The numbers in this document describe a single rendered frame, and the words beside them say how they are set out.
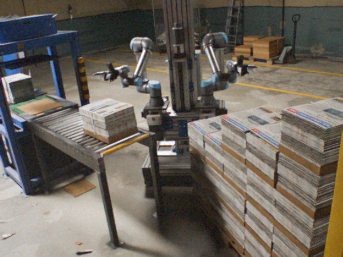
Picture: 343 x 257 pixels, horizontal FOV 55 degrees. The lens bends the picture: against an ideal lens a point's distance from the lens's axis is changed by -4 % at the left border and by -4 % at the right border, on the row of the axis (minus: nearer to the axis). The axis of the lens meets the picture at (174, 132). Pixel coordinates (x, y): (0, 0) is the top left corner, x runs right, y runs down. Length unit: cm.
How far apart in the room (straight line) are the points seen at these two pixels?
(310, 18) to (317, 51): 84
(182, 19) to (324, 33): 624
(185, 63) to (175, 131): 66
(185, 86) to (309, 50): 638
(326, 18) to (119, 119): 716
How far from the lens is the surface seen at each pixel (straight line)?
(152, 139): 268
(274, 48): 881
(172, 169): 336
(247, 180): 210
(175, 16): 324
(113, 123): 257
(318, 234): 177
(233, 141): 213
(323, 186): 161
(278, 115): 221
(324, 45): 914
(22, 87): 430
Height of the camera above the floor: 184
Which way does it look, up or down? 23 degrees down
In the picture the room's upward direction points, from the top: 5 degrees counter-clockwise
